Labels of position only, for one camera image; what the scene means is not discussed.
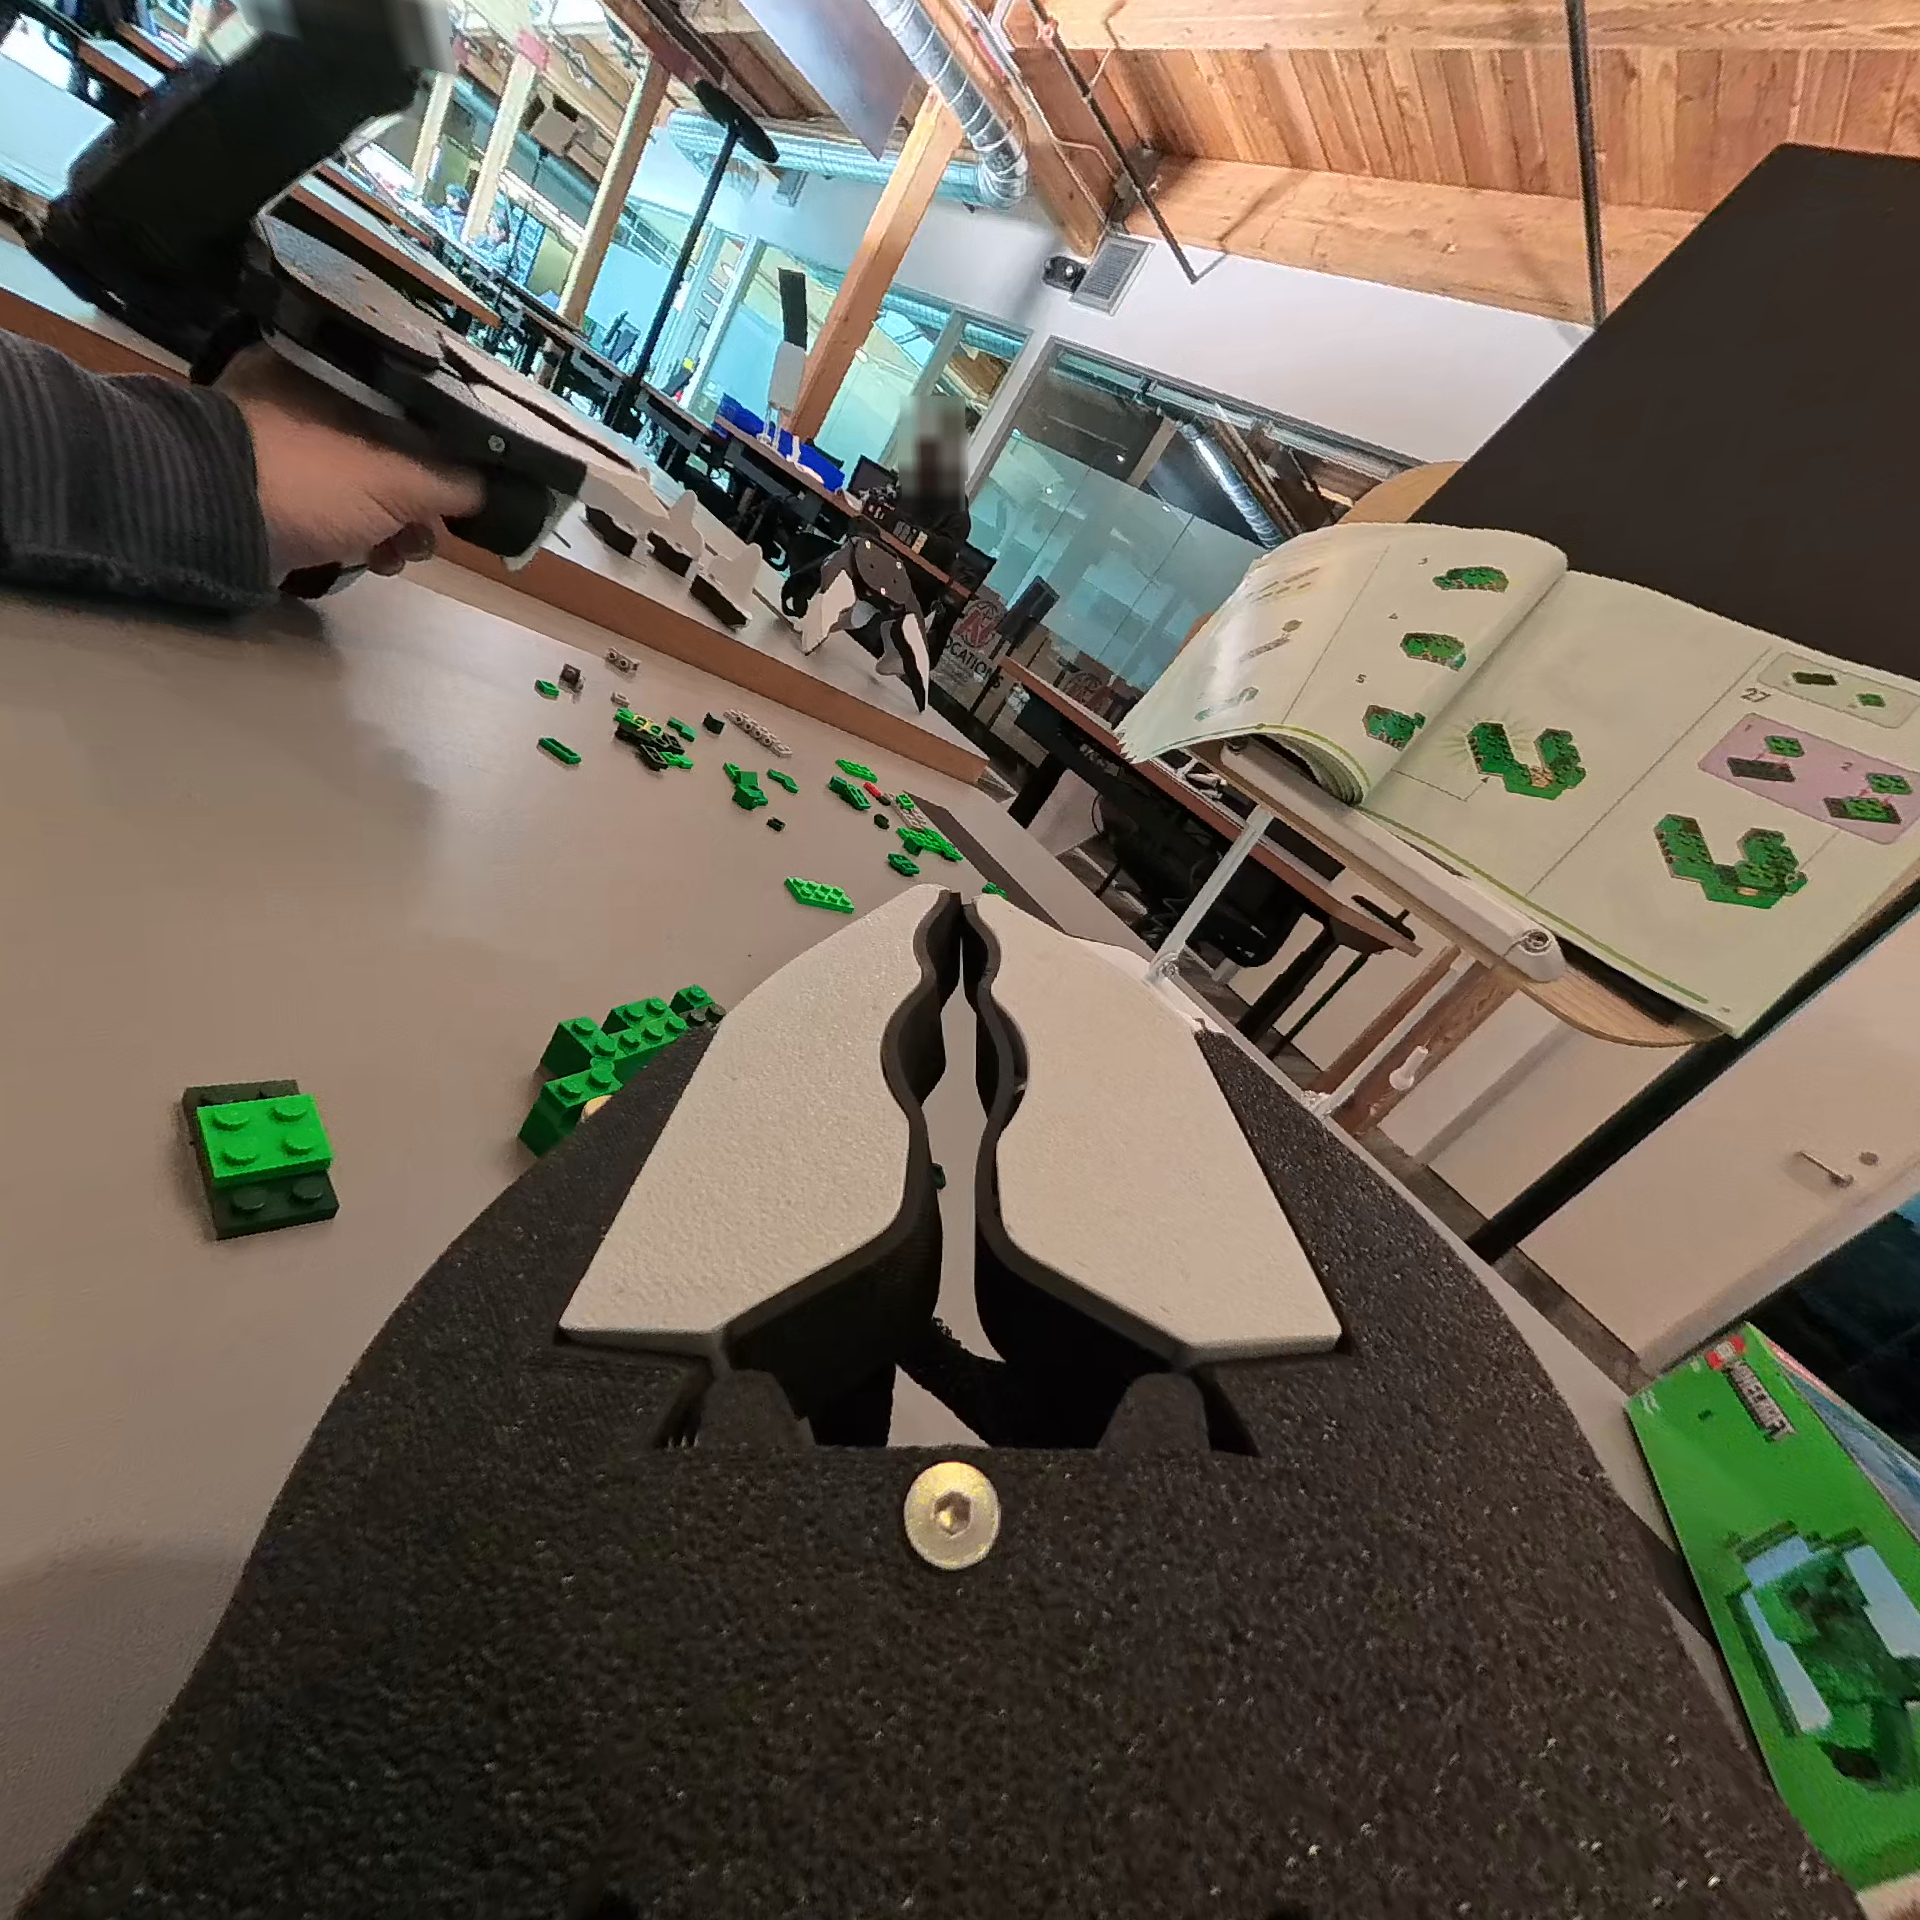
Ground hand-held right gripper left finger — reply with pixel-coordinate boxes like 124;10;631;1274
556;884;965;1450

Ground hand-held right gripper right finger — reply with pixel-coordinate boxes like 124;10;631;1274
960;892;1344;1442

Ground green angled brick assembly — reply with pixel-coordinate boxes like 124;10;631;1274
517;983;729;1162

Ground scatter of toy bricks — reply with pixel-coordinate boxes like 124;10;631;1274
533;643;968;921

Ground two-tone green brick piece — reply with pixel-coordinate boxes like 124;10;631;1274
181;1076;343;1242

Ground wooden office desk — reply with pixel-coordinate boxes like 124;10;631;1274
996;660;1424;1051

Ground white desk with wooden edge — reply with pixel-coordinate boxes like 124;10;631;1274
0;210;993;789

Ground grey desk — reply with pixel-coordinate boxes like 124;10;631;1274
0;525;1711;1906

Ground person's left hand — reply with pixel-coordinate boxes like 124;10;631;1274
224;343;488;590

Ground black office chair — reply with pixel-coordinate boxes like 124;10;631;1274
1094;780;1321;975

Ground white book stand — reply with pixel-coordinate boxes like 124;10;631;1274
1049;742;1568;1037

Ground black floor lamp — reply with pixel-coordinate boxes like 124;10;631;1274
637;76;781;436

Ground brick instruction booklet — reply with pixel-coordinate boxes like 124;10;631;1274
1117;521;1920;1039

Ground green toy box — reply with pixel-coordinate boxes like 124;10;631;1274
1623;1323;1920;1892

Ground black hanging rod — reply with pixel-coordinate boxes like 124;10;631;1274
1559;0;1608;289

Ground wooden post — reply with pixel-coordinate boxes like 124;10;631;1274
786;90;968;444
1318;959;1520;1137

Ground silver air duct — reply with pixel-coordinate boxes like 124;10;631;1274
661;0;1037;213

